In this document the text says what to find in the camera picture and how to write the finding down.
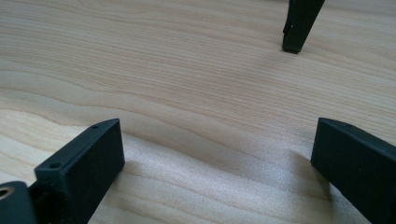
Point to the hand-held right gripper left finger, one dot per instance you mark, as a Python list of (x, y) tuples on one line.
[(81, 168)]

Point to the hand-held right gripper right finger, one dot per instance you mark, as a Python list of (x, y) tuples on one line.
[(358, 168)]

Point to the black shelf with metal legs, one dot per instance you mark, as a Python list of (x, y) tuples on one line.
[(300, 25)]

